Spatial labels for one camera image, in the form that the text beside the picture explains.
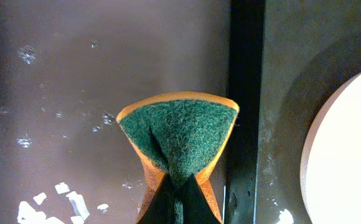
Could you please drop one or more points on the white plate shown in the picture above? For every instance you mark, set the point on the white plate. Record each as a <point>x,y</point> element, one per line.
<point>330,170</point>

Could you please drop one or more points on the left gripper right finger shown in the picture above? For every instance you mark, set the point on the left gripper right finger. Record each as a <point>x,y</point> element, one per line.
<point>196,209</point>

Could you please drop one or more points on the green and orange sponge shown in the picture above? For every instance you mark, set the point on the green and orange sponge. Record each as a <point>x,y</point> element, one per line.
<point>179,134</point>

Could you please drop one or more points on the large brown serving tray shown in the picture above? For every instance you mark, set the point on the large brown serving tray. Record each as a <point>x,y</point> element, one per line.
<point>311,48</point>

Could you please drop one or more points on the black small sponge tray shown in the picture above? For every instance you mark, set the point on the black small sponge tray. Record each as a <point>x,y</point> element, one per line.
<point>67,68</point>

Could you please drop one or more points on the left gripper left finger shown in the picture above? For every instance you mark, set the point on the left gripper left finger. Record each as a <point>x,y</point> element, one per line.
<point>161,208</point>

